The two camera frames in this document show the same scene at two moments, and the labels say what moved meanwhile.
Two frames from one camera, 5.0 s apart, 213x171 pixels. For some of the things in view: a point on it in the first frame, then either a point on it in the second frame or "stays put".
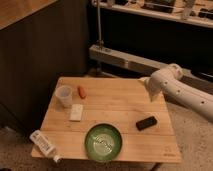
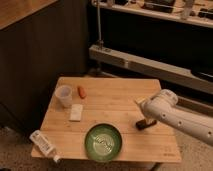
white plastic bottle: (43, 145) stays put
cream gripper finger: (153, 94) -> (149, 121)
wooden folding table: (80, 103) stays put
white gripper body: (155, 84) -> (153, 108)
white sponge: (76, 112) stays put
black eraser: (146, 122) stays put
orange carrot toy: (82, 91) stays put
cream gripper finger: (145, 79) -> (140, 99)
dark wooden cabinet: (40, 41) stays put
